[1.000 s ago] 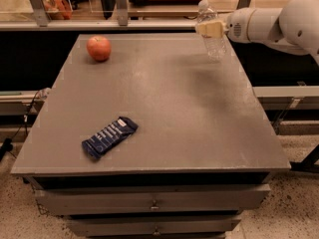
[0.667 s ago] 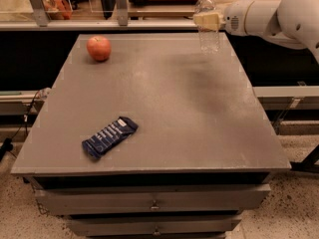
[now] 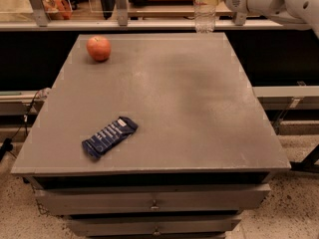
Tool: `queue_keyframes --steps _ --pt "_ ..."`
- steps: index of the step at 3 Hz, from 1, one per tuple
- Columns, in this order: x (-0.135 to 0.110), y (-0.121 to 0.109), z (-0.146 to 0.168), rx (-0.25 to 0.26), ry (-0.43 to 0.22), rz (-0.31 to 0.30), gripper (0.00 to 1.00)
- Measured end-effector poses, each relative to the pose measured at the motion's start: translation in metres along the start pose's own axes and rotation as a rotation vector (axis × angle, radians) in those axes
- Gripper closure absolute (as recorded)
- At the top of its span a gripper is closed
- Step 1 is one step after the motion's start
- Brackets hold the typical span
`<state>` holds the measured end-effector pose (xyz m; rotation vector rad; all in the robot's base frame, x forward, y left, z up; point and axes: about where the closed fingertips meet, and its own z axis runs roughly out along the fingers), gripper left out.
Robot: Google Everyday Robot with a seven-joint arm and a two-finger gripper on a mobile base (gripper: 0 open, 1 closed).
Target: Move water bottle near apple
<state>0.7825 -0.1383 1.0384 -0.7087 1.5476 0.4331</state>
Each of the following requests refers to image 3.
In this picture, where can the clear plastic water bottle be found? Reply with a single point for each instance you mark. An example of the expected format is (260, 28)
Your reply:
(204, 18)

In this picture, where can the red apple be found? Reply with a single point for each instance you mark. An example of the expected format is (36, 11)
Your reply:
(99, 48)

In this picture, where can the orange plastic bag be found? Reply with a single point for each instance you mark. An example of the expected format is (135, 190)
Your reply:
(58, 6)

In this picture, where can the grey drawer cabinet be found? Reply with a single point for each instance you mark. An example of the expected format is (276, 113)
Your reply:
(199, 120)

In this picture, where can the blue snack bar wrapper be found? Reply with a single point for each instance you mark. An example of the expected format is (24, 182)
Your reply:
(109, 136)

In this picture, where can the upper grey drawer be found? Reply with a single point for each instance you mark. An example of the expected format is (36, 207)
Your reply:
(106, 200)

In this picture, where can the grey drawer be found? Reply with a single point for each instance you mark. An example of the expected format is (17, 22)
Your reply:
(153, 225)
(106, 200)

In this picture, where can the lower grey drawer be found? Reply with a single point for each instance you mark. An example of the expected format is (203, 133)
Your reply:
(153, 225)

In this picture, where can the grey metal rail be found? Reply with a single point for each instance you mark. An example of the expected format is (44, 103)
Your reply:
(146, 25)

